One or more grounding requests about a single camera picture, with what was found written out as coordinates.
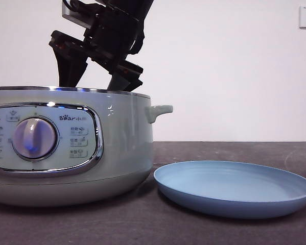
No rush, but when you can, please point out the pale green electric steamer pot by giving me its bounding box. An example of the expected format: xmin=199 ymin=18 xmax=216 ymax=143
xmin=0 ymin=86 xmax=174 ymax=207

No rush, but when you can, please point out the blue round plate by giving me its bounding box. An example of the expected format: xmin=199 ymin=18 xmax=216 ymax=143
xmin=153 ymin=160 xmax=306 ymax=219

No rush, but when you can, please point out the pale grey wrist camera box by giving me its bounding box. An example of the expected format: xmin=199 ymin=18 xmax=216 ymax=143
xmin=61 ymin=0 xmax=93 ymax=29

